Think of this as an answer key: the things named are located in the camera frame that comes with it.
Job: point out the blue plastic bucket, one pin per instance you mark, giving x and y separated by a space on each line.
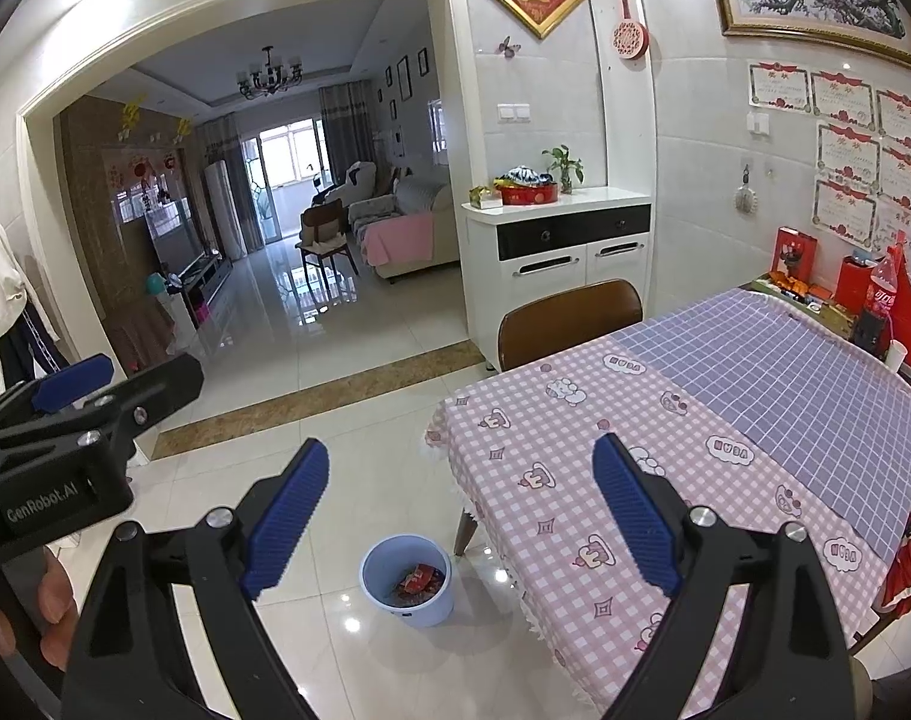
418 611

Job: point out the television stand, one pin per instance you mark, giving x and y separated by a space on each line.
200 289

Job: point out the red round box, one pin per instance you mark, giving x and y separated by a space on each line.
529 195

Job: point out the pink checked tablecloth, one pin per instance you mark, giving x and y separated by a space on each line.
560 480

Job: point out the teal ball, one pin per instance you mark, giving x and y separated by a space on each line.
156 285

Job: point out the white light switch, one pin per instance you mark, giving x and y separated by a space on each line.
514 111

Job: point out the cola bottle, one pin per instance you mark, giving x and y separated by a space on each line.
881 300

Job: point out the red packet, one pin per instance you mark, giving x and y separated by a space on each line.
422 581

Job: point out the wooden living room chair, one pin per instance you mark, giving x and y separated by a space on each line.
324 236

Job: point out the white paper cup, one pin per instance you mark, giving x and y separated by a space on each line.
896 356

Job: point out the black chandelier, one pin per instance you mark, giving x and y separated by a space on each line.
269 79

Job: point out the flat television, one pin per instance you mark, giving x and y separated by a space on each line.
174 240

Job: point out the hanging grey wall brush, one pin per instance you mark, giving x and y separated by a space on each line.
745 199

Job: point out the beige sofa with pink blanket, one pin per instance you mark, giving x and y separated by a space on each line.
407 232

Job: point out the butterfly wall decoration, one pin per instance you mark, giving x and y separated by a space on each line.
509 46

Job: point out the red tall box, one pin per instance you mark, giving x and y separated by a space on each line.
853 281

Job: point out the white sideboard cabinet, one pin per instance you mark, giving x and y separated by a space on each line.
560 270

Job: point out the white wall socket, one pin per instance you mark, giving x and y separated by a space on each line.
758 122

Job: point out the red gift box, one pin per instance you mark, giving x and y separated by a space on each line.
794 255

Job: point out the wall of award certificates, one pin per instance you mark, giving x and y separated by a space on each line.
845 150

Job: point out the grey curtain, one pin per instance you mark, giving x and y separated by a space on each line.
347 135

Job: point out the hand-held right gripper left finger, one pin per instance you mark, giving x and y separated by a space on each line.
287 517

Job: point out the red fan ornament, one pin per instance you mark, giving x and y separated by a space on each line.
629 37

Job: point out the person's left hand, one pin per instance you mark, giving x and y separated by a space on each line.
59 592

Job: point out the small potted plant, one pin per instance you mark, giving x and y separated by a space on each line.
564 165

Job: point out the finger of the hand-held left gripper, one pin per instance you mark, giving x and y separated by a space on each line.
73 382
163 390

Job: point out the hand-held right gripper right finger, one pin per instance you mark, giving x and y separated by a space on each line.
635 510

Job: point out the brown dining chair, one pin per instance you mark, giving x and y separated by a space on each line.
568 322

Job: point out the blue and white cloth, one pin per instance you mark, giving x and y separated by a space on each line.
524 177

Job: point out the purple grid tablecloth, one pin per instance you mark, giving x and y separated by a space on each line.
785 390

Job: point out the white hanging garment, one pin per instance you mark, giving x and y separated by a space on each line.
2 285

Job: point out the white standing air conditioner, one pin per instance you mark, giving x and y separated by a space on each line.
224 210

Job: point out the orange flat boxes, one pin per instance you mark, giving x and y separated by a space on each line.
793 289

